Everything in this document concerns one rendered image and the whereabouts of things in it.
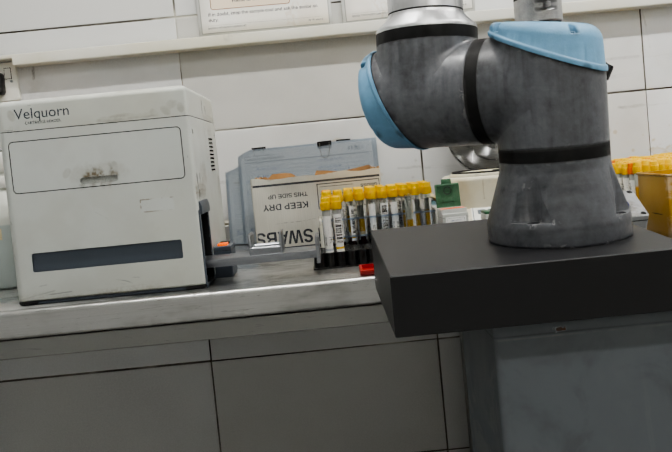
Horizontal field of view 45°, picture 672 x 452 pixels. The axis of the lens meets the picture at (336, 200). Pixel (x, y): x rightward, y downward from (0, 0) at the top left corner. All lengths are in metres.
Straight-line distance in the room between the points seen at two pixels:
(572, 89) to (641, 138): 1.12
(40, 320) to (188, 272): 0.22
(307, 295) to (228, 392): 0.78
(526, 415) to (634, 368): 0.11
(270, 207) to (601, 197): 0.77
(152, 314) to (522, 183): 0.58
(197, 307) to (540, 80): 0.59
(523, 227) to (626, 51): 1.16
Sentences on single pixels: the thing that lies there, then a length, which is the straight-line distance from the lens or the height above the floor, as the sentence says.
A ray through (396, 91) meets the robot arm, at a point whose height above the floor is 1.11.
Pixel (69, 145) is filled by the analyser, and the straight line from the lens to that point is 1.23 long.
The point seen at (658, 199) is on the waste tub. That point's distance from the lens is 1.36.
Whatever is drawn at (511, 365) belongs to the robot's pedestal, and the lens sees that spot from 0.81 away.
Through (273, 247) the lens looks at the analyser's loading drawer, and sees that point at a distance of 1.20.
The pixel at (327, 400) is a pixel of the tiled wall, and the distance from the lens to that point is 1.90.
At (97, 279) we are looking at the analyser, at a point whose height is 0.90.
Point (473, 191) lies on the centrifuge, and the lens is 1.49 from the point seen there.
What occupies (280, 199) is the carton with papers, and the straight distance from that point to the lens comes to 1.47.
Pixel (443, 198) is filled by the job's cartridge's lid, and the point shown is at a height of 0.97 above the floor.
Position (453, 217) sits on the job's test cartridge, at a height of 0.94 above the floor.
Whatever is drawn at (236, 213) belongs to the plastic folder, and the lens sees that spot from 1.81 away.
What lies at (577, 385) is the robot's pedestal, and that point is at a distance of 0.83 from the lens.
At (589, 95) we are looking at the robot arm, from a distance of 0.85.
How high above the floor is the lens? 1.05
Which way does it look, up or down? 3 degrees down
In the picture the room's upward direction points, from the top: 5 degrees counter-clockwise
